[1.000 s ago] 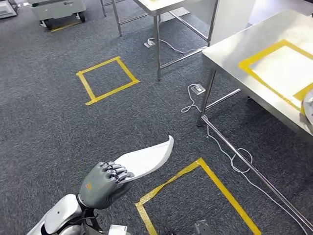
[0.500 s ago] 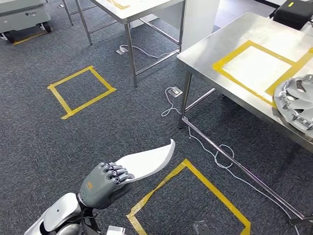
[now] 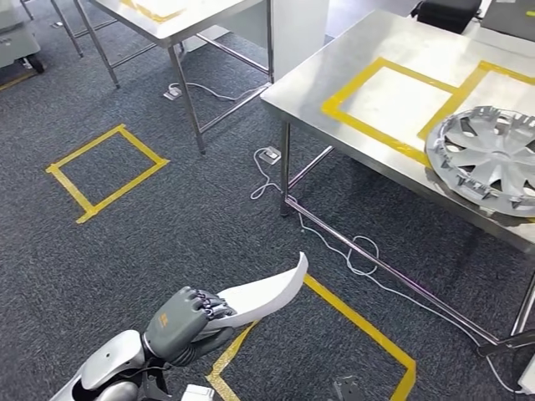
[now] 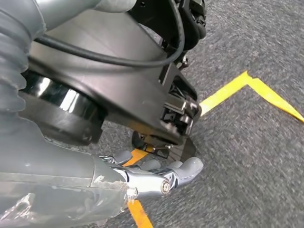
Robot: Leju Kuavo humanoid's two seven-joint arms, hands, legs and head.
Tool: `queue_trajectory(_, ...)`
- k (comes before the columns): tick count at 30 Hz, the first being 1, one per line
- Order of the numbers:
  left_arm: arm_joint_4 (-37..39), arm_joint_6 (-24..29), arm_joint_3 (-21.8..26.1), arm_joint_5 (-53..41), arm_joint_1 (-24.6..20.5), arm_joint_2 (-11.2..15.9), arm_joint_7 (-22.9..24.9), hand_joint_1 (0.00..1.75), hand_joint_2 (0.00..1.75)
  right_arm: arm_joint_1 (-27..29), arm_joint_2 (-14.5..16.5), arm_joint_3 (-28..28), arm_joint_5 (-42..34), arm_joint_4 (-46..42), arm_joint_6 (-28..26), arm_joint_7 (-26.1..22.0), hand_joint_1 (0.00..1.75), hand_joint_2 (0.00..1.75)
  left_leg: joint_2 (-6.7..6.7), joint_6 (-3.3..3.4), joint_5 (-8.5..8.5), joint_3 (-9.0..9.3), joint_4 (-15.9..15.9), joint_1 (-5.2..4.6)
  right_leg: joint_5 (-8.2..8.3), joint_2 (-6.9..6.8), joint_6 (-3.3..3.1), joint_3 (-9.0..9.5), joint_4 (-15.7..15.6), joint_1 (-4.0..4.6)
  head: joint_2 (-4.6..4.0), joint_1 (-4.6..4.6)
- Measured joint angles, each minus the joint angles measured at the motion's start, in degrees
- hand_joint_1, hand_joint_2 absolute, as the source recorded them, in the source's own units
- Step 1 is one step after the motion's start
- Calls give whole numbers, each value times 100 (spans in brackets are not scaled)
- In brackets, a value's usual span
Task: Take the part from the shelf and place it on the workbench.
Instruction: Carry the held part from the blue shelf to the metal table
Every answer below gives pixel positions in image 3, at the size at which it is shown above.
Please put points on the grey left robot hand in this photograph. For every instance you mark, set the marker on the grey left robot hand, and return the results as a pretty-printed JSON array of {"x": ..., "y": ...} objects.
[{"x": 180, "y": 326}]

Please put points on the white curved plastic part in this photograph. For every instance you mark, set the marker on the white curved plastic part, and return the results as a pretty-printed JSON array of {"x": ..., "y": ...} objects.
[{"x": 267, "y": 296}]

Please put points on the steel workbench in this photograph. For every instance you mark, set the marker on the steel workbench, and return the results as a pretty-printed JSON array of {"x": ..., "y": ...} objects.
[{"x": 317, "y": 94}]

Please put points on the grey floor socket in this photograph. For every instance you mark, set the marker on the grey floor socket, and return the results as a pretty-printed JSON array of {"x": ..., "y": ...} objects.
[
  {"x": 270, "y": 155},
  {"x": 172, "y": 93}
]

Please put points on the steel table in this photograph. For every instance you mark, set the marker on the steel table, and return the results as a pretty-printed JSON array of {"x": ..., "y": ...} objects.
[{"x": 188, "y": 27}]

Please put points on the white cabinet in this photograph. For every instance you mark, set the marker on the white cabinet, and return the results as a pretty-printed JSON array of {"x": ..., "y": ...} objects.
[{"x": 298, "y": 33}]

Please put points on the grey cart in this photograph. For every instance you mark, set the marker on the grey cart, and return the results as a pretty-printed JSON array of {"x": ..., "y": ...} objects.
[{"x": 17, "y": 44}]

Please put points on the silver wheel hubcap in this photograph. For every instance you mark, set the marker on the silver wheel hubcap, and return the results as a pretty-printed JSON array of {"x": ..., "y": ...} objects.
[{"x": 493, "y": 155}]

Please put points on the black bag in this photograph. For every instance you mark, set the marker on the black bag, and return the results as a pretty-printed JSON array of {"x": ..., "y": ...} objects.
[{"x": 447, "y": 14}]

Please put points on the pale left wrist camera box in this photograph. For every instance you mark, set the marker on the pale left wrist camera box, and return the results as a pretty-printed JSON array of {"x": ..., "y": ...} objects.
[{"x": 196, "y": 394}]

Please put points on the yellow floor tape frame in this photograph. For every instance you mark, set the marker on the yellow floor tape frame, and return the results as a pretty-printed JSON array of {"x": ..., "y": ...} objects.
[{"x": 359, "y": 326}]

